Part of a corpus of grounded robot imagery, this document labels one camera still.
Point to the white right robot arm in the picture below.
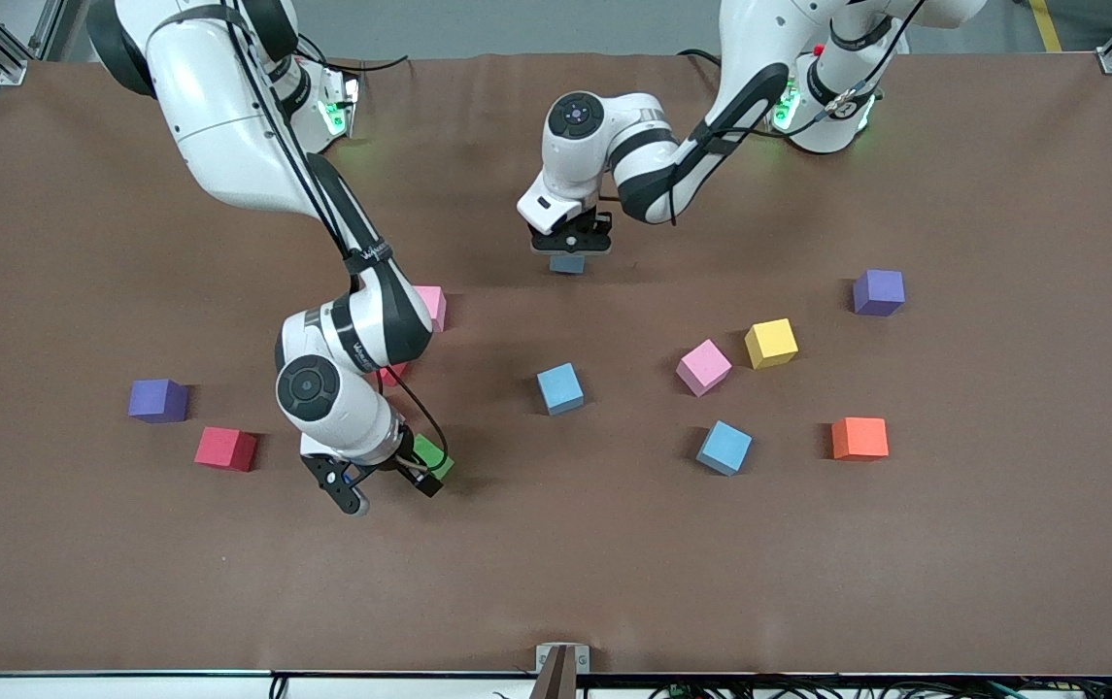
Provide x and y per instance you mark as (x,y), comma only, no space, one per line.
(216,126)

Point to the yellow foam cube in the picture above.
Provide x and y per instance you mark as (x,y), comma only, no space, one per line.
(771,343)

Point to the arm wrist camera box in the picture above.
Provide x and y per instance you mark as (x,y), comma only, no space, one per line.
(570,245)
(334,481)

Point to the green foam cube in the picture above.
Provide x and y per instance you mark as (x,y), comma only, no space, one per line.
(437,451)

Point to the left arm wrist camera box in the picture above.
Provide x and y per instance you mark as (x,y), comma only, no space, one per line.
(570,245)

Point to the steel blue foam cube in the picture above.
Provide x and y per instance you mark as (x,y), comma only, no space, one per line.
(567,264)

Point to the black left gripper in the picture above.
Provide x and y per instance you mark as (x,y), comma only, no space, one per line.
(587,236)

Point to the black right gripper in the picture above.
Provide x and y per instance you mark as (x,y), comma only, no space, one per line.
(407,463)

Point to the pink foam cube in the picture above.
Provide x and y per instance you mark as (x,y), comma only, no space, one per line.
(434,309)
(703,367)

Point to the purple foam cube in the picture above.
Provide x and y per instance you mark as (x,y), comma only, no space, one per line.
(879,292)
(155,398)

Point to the orange foam cube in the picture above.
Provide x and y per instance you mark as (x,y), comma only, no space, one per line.
(859,438)

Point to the metal bracket with brown post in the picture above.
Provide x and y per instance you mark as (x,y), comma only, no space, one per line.
(562,680)

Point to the light blue foam cube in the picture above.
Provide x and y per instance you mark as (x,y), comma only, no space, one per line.
(560,388)
(724,447)

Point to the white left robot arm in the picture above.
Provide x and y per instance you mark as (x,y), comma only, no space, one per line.
(759,58)

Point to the red foam cube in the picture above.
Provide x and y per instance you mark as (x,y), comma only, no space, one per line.
(225,449)
(392,374)

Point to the right arm wrist camera box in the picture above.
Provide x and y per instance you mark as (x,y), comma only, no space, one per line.
(334,481)

